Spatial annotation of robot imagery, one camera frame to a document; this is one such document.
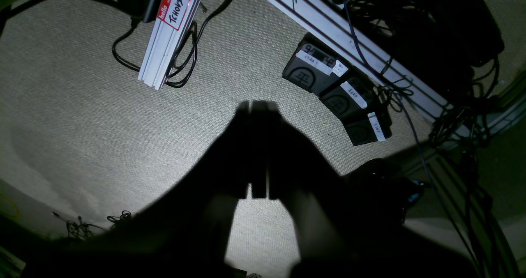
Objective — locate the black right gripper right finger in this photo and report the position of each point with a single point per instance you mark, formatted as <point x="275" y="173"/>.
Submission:
<point x="345" y="227"/>

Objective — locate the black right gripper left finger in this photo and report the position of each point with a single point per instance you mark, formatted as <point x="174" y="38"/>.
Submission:
<point x="185" y="233"/>

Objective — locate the black foot pedal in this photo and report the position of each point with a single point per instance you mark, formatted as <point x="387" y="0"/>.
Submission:
<point x="373" y="127"/>
<point x="314" y="66"/>
<point x="350" y="99"/>

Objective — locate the long white aluminium rail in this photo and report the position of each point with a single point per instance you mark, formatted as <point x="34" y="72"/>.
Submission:
<point x="324" y="22"/>

